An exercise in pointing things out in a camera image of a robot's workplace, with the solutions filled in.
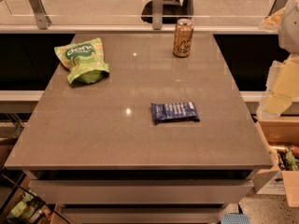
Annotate green rice chip bag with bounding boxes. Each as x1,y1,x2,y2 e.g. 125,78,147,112
54,38,109,84

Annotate left metal railing bracket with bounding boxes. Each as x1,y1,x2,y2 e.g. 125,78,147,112
28,0,51,30

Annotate blue rxbar wrapper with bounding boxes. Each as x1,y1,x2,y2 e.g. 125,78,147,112
150,102,200,124

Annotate gold soda can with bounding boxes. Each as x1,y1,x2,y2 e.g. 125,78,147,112
173,19,193,58

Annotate grey drawer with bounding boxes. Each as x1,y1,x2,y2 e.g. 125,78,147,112
29,180,253,205
60,207,225,224

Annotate blue mesh object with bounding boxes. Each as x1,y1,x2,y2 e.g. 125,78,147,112
221,214,250,224

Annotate cardboard box with items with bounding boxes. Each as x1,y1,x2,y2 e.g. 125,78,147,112
253,117,299,207

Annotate black office chair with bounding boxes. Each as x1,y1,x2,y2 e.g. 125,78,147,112
140,0,198,24

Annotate lower grey drawer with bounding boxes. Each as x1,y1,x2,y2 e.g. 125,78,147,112
60,207,225,224

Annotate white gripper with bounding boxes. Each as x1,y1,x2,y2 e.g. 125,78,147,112
256,0,299,119

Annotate upper grey drawer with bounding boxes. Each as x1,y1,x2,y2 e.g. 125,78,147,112
29,180,253,205

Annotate middle metal railing bracket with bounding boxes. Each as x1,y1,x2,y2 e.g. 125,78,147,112
152,0,164,30

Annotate green bags in bin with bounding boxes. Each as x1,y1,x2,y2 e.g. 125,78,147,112
6,193,42,221

